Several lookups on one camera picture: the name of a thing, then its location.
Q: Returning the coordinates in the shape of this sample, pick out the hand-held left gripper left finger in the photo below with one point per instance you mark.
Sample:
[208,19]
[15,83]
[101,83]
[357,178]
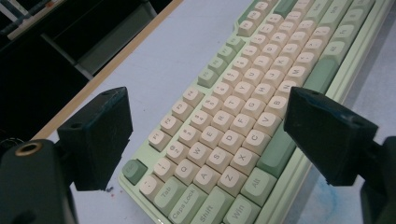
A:
[99,140]

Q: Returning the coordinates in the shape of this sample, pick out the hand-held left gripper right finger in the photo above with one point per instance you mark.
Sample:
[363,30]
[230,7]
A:
[330,137]

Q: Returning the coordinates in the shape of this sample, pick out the cream and green keyboard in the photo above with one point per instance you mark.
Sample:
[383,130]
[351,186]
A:
[236,124]

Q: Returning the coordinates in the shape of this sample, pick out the wooden table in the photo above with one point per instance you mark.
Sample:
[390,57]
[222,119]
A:
[106,71]

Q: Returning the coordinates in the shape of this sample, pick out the white desk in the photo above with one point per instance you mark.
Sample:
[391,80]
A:
[102,46]

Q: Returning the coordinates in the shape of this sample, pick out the white table mat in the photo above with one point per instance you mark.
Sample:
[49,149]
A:
[162,62]

